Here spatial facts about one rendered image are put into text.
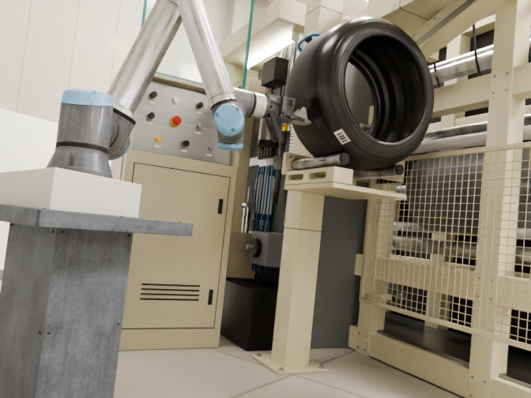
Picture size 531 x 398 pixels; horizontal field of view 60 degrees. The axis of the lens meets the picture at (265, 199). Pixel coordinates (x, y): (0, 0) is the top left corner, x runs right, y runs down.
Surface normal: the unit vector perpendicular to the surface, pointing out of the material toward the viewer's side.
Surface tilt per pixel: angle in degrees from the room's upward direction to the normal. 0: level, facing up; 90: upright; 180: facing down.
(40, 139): 90
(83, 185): 90
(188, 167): 90
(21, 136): 90
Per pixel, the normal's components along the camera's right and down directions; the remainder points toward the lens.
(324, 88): -0.33, 0.04
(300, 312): 0.47, 0.00
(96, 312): 0.82, 0.05
